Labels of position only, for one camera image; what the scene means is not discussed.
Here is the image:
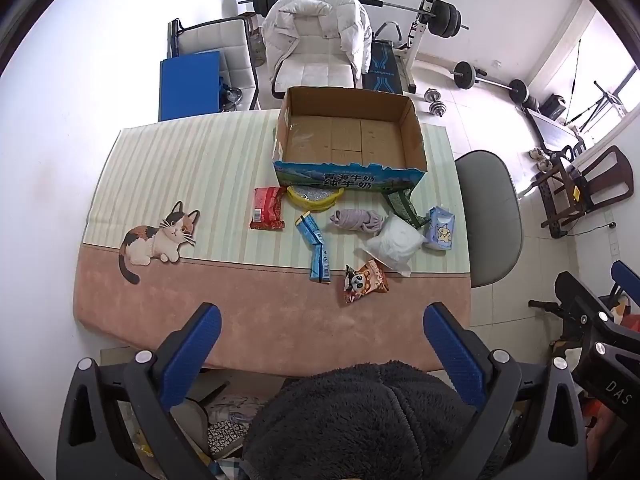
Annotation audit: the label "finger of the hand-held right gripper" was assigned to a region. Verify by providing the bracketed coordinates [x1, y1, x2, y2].
[610, 260, 640, 295]
[554, 271, 615, 343]

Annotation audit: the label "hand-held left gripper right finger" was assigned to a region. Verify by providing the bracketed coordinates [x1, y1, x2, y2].
[423, 302, 586, 480]

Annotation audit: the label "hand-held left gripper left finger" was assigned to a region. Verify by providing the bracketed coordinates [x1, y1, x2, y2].
[56, 302, 222, 480]

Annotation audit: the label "orange panda snack packet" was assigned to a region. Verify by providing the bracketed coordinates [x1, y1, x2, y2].
[342, 258, 390, 305]

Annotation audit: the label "light blue tissue packet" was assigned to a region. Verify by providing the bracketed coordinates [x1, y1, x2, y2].
[424, 205, 457, 253]

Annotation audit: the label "white plastic bag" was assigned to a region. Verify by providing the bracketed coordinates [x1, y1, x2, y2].
[355, 216, 427, 277]

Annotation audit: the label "green snack packet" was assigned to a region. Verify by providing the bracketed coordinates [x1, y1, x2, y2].
[382, 187, 430, 231]

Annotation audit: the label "red snack packet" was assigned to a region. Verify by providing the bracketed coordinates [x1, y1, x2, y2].
[249, 186, 287, 231]

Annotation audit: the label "blue snack packet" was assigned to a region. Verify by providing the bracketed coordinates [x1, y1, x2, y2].
[294, 213, 333, 283]

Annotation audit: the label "grey socks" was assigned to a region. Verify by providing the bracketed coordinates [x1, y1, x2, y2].
[329, 208, 388, 237]

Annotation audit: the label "yellow-rimmed curved packet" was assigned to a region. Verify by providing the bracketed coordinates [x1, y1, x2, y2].
[286, 185, 347, 210]

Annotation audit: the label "cardboard box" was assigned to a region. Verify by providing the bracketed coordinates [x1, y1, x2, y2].
[272, 86, 429, 196]

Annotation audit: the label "black white patterned cloth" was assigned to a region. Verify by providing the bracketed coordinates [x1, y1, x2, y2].
[206, 420, 252, 461]

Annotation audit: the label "dark brown wooden chair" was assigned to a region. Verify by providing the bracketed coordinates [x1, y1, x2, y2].
[537, 145, 635, 238]

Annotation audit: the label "dark grey fleece clothing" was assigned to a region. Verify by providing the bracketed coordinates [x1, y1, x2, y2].
[240, 359, 503, 480]

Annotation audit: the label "grey round chair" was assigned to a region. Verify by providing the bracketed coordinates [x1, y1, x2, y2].
[455, 150, 524, 288]

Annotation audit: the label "dark flat board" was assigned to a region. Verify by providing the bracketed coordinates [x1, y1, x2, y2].
[522, 105, 587, 155]

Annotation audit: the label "striped cat print table mat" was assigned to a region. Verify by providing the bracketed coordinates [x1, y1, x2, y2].
[72, 109, 473, 376]

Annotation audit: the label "black folding stand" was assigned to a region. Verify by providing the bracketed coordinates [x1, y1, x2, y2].
[565, 79, 627, 127]

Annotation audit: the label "small black box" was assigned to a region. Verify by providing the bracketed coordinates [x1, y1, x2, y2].
[542, 94, 566, 120]

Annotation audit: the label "short barbell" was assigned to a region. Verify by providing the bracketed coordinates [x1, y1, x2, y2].
[454, 61, 530, 103]

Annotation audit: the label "blue folded mat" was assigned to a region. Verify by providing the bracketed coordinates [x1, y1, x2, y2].
[158, 51, 222, 122]

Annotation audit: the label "black blue weight bench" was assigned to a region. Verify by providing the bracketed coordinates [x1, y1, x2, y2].
[361, 21, 405, 96]

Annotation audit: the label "white padded chair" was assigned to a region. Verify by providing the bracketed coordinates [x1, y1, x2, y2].
[270, 47, 363, 101]

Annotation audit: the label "barbell with black plates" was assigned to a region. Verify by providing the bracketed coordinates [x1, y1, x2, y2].
[239, 0, 470, 40]

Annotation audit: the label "white barbell rack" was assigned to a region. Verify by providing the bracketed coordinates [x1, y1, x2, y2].
[286, 0, 445, 93]

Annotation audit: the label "white black-framed chair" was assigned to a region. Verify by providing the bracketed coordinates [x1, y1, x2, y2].
[167, 14, 261, 111]

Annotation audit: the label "white puffer jacket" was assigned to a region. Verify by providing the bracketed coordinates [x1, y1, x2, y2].
[262, 0, 373, 81]

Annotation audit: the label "black metal frame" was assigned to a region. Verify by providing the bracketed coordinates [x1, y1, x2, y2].
[529, 299, 576, 361]

